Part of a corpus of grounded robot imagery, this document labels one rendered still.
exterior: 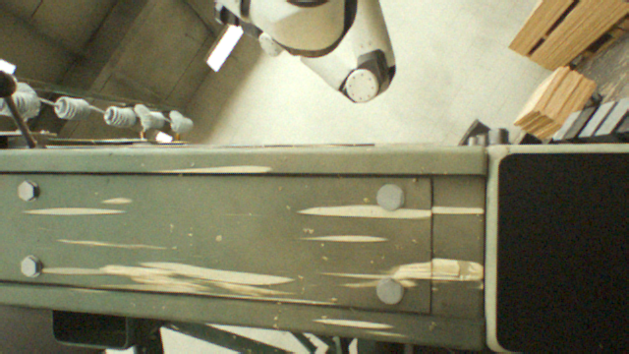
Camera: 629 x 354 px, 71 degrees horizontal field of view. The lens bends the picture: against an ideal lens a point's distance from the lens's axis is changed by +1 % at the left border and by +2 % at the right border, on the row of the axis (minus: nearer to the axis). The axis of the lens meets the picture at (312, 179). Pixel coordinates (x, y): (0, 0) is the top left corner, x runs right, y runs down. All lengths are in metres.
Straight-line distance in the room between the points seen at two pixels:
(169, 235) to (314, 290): 0.10
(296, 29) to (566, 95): 3.65
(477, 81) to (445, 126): 0.76
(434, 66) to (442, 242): 6.38
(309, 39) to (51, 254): 0.35
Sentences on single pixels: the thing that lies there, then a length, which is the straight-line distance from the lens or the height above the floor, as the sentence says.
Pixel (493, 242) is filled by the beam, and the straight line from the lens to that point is 0.25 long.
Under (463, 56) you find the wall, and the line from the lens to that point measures 6.72.
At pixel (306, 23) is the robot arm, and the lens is 0.51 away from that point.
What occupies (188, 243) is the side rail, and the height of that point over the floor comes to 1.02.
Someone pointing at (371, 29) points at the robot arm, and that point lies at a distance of 1.05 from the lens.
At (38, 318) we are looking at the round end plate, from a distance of 1.72.
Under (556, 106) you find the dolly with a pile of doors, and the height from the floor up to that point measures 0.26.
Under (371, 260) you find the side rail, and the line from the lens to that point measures 0.25.
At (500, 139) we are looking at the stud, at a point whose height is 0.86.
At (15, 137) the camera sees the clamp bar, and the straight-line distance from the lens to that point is 1.37.
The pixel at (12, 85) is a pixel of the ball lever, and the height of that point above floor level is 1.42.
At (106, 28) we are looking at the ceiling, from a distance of 5.11.
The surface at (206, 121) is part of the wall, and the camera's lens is 6.81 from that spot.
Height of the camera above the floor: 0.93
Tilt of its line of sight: 10 degrees up
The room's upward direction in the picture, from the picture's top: 57 degrees counter-clockwise
